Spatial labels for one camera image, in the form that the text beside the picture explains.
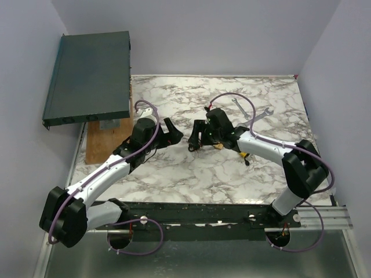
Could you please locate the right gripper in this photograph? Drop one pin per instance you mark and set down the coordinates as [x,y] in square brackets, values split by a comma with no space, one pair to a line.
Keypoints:
[200,125]

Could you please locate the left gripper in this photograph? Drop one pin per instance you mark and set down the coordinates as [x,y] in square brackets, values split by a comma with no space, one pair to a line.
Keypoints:
[172,137]

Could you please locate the brass padlock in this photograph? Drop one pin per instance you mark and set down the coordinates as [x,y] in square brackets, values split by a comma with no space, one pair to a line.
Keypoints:
[218,146]

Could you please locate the orange padlock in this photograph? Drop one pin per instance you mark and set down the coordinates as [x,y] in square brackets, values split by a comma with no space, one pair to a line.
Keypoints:
[192,148]

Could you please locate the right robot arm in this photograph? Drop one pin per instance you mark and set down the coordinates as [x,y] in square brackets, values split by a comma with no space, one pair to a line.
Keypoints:
[303,167]

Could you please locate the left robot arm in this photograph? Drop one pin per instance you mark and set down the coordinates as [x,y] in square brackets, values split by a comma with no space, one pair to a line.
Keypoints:
[69,213]

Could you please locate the small thin wrench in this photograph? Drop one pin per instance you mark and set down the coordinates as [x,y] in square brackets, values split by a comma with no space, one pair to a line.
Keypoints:
[245,114]

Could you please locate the wooden board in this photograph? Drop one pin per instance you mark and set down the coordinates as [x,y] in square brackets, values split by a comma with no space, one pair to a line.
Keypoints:
[101,143]

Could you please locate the large grey wrench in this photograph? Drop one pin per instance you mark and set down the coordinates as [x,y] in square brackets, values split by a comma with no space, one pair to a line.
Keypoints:
[266,112]

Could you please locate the dark green metal box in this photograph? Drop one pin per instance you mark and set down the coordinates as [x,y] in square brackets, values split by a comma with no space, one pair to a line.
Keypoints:
[90,79]

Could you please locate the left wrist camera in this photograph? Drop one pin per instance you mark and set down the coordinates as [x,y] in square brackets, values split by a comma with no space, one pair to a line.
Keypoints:
[145,113]

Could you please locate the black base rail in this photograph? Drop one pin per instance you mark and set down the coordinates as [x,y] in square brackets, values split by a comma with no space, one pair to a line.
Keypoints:
[188,222]

